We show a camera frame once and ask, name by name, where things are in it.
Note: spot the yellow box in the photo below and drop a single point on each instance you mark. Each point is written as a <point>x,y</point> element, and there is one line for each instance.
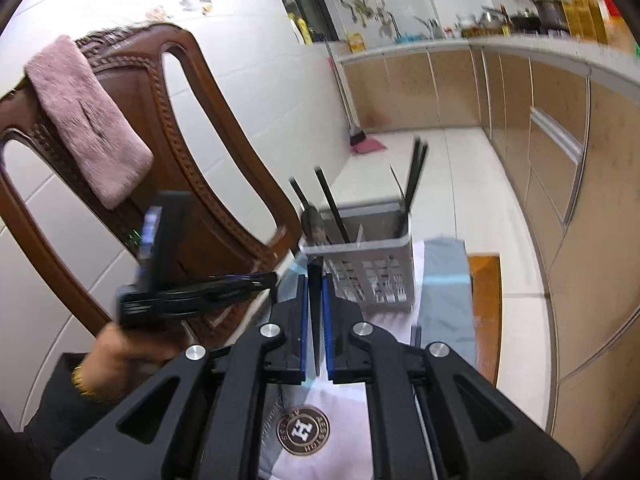
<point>355,42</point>

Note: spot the metal faucet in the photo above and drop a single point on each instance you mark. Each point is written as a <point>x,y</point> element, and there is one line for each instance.
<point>392,22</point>

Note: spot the carved brown wooden chair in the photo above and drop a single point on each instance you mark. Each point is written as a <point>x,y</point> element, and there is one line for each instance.
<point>200,160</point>

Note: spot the person's left hand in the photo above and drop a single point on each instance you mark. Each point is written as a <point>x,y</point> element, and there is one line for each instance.
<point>120,360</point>

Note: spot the person's left forearm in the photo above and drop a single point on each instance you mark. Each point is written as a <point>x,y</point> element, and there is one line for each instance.
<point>60,410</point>

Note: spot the grey kitchen countertop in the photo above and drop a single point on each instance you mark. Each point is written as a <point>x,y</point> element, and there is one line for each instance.
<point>550,55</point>

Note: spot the red and green packaging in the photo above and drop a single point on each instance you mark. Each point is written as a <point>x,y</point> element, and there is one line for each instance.
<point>620,20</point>

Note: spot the silver metal spoon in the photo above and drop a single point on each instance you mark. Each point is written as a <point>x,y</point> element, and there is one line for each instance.
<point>313,225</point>

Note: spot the pink fluffy towel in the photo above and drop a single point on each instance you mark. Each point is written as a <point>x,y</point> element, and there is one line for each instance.
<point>90,120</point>

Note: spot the blue basin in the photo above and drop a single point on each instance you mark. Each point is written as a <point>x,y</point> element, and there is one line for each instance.
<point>407,39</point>

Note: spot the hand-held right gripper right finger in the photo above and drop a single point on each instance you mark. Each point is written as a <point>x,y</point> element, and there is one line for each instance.
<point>327,330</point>

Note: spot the beige kitchen base cabinets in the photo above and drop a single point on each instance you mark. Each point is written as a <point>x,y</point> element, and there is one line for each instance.
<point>565,285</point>

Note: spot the perforated grey utensil holder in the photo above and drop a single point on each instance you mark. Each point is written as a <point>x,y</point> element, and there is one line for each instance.
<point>375,270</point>

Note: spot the metal cooking pot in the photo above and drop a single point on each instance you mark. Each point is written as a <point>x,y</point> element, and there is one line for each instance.
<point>550,12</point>

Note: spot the pink and grey printed cloth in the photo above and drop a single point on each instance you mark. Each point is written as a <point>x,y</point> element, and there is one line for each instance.
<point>440,300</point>

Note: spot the orange rack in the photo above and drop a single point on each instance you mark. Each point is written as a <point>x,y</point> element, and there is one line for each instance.
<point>585,15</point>

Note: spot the broom with pink dustpan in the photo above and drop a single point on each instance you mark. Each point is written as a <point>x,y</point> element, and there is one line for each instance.
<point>357,135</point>

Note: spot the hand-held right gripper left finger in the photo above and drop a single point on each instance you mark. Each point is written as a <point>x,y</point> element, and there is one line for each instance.
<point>301,330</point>

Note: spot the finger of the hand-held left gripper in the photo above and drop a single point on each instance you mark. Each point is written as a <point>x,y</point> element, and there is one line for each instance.
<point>215,302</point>
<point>225,281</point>

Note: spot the yellow bottle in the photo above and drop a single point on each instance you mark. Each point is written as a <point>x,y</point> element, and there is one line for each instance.
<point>302,30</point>

